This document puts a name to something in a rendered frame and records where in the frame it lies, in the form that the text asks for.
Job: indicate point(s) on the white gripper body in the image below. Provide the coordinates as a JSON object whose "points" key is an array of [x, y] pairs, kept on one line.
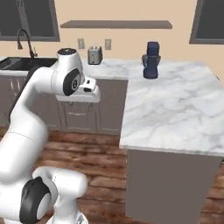
{"points": [[78, 96]]}

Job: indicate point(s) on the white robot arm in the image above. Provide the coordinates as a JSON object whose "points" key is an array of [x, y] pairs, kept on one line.
{"points": [[26, 134]]}

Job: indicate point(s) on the grey base cupboards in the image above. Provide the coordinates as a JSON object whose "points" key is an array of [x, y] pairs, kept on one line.
{"points": [[87, 110]]}

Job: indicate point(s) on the silver toaster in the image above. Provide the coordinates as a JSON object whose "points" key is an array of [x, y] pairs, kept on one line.
{"points": [[94, 54]]}

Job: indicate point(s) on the black sink basin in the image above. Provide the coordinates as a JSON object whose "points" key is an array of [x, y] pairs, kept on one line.
{"points": [[26, 63]]}

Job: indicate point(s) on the dark curved tap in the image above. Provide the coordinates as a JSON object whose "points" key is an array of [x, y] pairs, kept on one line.
{"points": [[26, 43]]}

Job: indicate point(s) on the dark framed window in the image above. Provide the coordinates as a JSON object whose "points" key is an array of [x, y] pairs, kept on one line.
{"points": [[207, 20], [27, 19]]}

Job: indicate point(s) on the grey kitchen island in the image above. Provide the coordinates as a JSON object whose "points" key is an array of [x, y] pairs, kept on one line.
{"points": [[172, 186]]}

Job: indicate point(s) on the grey wall socket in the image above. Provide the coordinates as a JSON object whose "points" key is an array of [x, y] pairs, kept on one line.
{"points": [[108, 44], [81, 43]]}

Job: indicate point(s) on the brown wall shelf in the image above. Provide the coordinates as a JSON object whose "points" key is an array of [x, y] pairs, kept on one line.
{"points": [[116, 24]]}

